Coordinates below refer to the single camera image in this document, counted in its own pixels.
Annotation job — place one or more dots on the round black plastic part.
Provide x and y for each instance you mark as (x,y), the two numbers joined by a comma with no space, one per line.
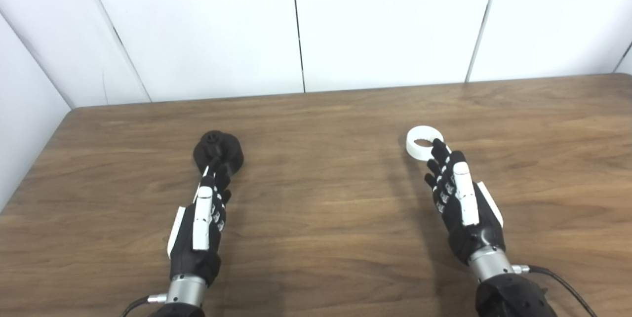
(223,149)

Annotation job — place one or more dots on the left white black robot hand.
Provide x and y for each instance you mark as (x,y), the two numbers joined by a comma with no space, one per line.
(201,218)

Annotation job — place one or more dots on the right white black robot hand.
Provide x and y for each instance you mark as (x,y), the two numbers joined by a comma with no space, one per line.
(466,203)

